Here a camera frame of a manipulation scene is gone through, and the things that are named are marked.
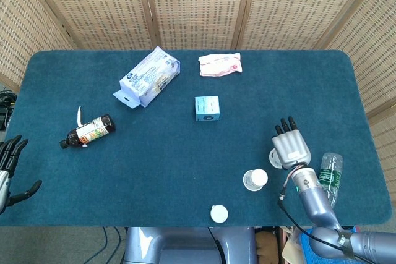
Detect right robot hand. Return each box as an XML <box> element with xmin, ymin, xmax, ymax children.
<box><xmin>272</xmin><ymin>116</ymin><xmax>312</xmax><ymax>169</ymax></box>

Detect light blue speaker box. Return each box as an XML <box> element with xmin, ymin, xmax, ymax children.
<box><xmin>194</xmin><ymin>95</ymin><xmax>221</xmax><ymax>122</ymax></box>

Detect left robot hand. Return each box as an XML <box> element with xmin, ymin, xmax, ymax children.
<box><xmin>0</xmin><ymin>135</ymin><xmax>43</xmax><ymax>214</ymax></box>

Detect blue floor cable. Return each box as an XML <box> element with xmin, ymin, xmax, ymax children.
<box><xmin>83</xmin><ymin>226</ymin><xmax>122</xmax><ymax>264</ymax></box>

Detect black cable bundle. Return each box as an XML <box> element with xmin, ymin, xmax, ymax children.
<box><xmin>0</xmin><ymin>89</ymin><xmax>18</xmax><ymax>132</ymax></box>

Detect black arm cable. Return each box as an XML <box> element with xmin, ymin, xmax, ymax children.
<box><xmin>277</xmin><ymin>198</ymin><xmax>375</xmax><ymax>264</ymax></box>

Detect brown tea bottle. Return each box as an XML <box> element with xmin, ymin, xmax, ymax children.
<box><xmin>59</xmin><ymin>106</ymin><xmax>117</xmax><ymax>150</ymax></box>

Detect clear bottle with green label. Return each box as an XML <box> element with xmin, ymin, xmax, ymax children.
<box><xmin>318</xmin><ymin>151</ymin><xmax>344</xmax><ymax>208</ymax></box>

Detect small white round cap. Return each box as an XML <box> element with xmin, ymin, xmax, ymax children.
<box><xmin>210</xmin><ymin>204</ymin><xmax>229</xmax><ymax>224</ymax></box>

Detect tan fabric object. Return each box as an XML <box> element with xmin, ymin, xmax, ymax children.
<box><xmin>256</xmin><ymin>229</ymin><xmax>280</xmax><ymax>264</ymax></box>

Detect pink wet wipes packet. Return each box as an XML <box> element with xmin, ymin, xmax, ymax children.
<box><xmin>198</xmin><ymin>52</ymin><xmax>243</xmax><ymax>77</ymax></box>

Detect bamboo folding screen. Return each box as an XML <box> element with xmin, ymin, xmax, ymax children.
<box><xmin>0</xmin><ymin>0</ymin><xmax>396</xmax><ymax>198</ymax></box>

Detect blue plastic basket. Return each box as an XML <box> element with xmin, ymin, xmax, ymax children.
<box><xmin>299</xmin><ymin>231</ymin><xmax>318</xmax><ymax>264</ymax></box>

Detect white and blue tissue pack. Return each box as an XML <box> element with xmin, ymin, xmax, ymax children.
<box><xmin>112</xmin><ymin>46</ymin><xmax>182</xmax><ymax>109</ymax></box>

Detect blue felt table cover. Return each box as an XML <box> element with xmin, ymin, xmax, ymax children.
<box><xmin>0</xmin><ymin>49</ymin><xmax>393</xmax><ymax>228</ymax></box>

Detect grey robot torso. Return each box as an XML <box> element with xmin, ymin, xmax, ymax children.
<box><xmin>123</xmin><ymin>226</ymin><xmax>257</xmax><ymax>264</ymax></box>

